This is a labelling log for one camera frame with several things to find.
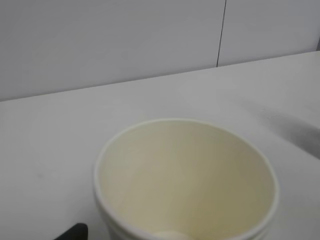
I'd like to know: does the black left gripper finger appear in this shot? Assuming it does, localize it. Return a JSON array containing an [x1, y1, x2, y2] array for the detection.
[[54, 223, 89, 240]]

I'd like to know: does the white paper cup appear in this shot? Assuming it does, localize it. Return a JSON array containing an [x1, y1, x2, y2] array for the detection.
[[93, 118, 280, 240]]

